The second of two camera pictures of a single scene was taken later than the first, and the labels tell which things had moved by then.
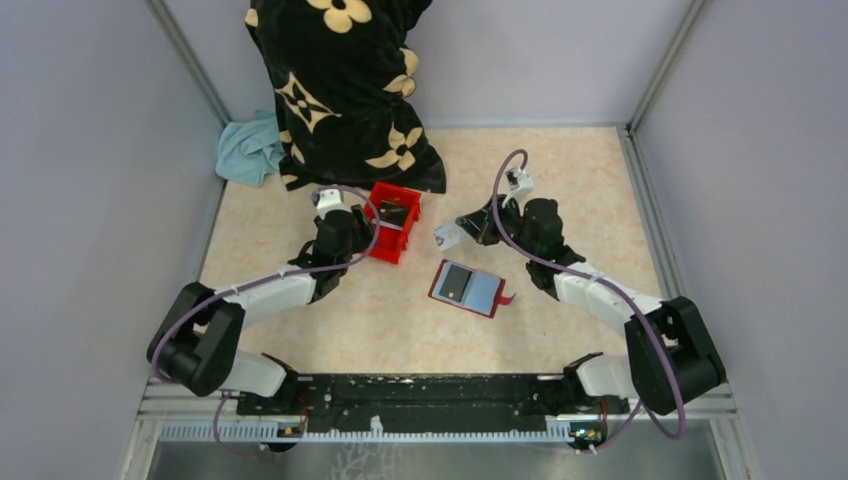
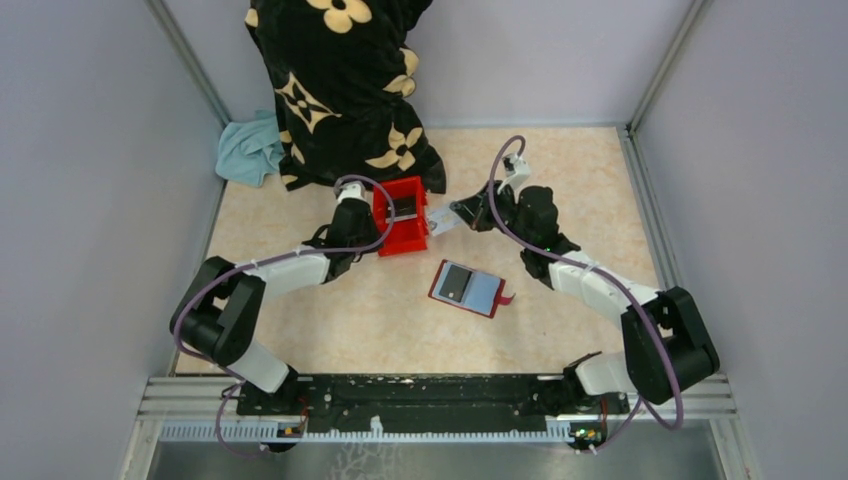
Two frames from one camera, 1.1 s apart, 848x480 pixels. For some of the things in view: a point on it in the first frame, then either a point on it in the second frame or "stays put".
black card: x=455 y=283 stays put
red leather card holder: x=469 y=289 stays put
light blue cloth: x=250 y=149 stays put
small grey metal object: x=449 y=235 to x=444 y=218
